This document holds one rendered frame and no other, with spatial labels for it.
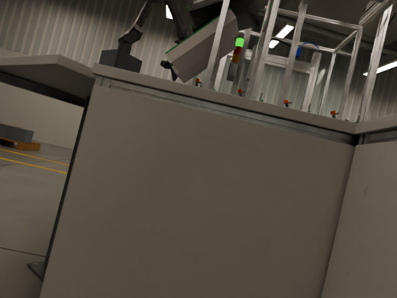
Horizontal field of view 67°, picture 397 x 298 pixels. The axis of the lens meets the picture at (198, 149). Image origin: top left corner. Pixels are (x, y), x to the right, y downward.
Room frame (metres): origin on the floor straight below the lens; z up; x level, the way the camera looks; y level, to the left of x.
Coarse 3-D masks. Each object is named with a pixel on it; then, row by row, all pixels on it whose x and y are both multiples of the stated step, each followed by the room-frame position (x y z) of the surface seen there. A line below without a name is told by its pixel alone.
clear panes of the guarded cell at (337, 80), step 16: (272, 48) 2.86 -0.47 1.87; (288, 48) 2.85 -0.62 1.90; (304, 48) 2.84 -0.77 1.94; (352, 48) 2.40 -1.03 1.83; (320, 64) 2.83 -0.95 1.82; (336, 64) 2.69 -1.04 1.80; (224, 80) 2.88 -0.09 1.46; (240, 80) 2.87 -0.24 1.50; (272, 80) 2.85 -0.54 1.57; (304, 80) 2.84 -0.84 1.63; (320, 80) 2.83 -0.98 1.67; (336, 80) 2.59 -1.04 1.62; (272, 96) 2.85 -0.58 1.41; (288, 96) 2.84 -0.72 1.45; (320, 96) 2.83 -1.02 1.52; (336, 96) 2.50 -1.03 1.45; (336, 112) 2.42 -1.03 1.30
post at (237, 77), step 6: (246, 30) 1.72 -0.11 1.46; (246, 36) 1.72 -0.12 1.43; (246, 42) 1.72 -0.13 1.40; (246, 48) 1.72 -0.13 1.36; (240, 54) 1.72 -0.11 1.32; (240, 60) 1.72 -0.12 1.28; (240, 66) 1.72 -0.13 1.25; (240, 72) 1.72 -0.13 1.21; (234, 84) 1.72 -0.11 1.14; (234, 90) 1.73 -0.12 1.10
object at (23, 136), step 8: (0, 128) 5.79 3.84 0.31; (8, 128) 5.81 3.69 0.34; (16, 128) 5.82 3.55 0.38; (0, 136) 5.80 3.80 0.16; (8, 136) 5.81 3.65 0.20; (16, 136) 5.82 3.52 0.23; (24, 136) 5.83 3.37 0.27; (32, 136) 6.11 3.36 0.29; (24, 144) 5.84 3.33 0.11; (32, 144) 6.20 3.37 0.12; (40, 144) 6.56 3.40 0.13
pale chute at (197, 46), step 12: (228, 12) 1.04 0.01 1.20; (216, 24) 1.05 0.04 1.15; (228, 24) 1.05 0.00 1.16; (192, 36) 1.07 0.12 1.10; (204, 36) 1.06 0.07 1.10; (228, 36) 1.13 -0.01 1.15; (180, 48) 1.08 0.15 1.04; (192, 48) 1.07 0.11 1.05; (204, 48) 1.12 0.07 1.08; (180, 60) 1.11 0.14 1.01; (192, 60) 1.16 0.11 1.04; (180, 72) 1.19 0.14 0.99
